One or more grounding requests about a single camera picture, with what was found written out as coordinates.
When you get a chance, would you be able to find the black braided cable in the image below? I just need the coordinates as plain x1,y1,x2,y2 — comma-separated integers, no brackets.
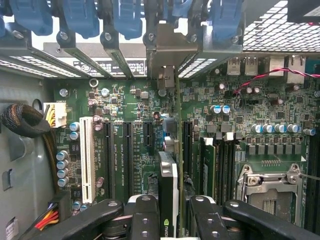
0,103,52,139

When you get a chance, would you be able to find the red yellow wire bundle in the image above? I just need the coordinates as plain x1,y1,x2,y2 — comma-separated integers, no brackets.
34,202,60,231

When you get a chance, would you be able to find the metal CPU socket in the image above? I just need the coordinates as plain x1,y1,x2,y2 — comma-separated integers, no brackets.
236,163,305,227

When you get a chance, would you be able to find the installed green RAM stick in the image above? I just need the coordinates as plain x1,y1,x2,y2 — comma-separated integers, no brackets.
199,136,217,201

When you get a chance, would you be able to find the red black twisted wire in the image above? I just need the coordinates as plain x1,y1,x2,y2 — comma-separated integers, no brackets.
233,67,320,96

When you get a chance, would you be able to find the blue slot retention clip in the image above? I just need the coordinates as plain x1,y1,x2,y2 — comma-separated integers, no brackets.
112,0,143,41
62,0,100,40
9,0,53,36
162,0,193,28
209,0,245,42

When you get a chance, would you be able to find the green motherboard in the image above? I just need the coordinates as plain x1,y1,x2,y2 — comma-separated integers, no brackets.
53,57,320,240

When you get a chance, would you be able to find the black open PC case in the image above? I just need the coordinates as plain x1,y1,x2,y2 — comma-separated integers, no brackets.
0,0,320,240

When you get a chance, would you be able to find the white PCI expansion slot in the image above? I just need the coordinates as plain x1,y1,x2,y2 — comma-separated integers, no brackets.
79,116,96,204

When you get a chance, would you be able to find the white power connector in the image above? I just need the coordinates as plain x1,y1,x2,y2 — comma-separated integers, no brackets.
42,101,68,129

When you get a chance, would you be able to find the black empty RAM slot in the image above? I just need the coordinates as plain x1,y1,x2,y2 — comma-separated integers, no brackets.
215,132,238,207

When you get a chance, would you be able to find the short black expansion slot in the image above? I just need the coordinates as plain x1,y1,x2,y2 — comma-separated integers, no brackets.
143,121,154,148

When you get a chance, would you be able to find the long black expansion slot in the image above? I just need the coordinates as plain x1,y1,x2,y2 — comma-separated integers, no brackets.
183,120,195,176
123,121,135,198
103,121,115,201

